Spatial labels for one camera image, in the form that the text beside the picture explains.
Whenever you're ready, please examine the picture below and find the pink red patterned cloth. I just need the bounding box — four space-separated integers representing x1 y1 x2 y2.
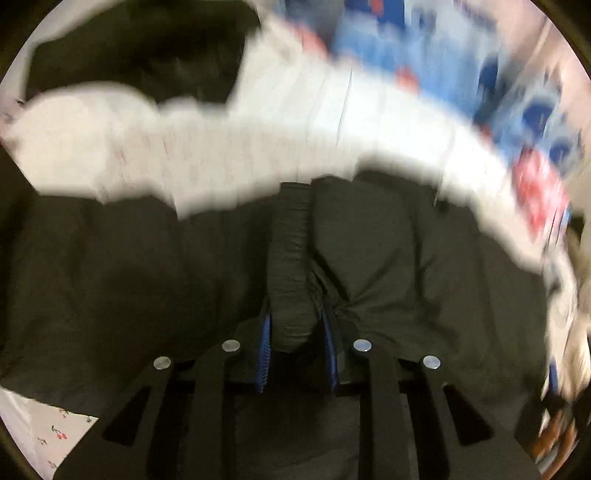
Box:
510 151 572 241

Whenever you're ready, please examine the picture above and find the large black garment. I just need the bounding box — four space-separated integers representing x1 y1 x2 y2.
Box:
0 171 555 480

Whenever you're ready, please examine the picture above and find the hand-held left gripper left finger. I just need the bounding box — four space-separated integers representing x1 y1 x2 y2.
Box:
53 301 278 480

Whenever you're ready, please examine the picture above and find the blue whale print blanket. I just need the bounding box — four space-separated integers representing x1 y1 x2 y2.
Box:
272 0 588 195

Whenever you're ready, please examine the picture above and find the white cherry print bed sheet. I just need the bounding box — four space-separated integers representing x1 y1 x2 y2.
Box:
0 14 583 472

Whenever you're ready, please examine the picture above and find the crumpled dark cloth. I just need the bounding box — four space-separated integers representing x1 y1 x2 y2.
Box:
25 0 260 106

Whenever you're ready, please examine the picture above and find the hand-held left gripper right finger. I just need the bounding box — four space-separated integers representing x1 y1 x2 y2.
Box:
318 302 542 480

